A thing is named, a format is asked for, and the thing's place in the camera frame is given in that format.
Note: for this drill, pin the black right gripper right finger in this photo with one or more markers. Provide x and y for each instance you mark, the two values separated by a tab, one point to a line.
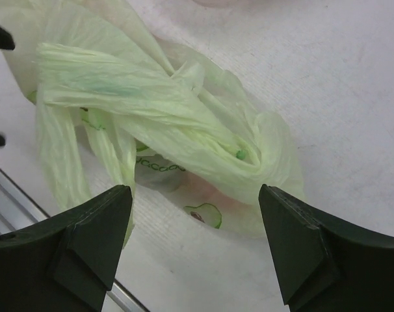
324	263

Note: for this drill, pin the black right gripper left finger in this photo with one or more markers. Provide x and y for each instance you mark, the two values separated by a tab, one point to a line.
67	262

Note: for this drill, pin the light green plastic bag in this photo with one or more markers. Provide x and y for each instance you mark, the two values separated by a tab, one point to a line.
152	111

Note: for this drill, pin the peach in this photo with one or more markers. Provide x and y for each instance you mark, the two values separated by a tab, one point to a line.
206	192

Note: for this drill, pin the front aluminium mounting rail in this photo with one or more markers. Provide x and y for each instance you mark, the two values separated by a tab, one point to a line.
18	211

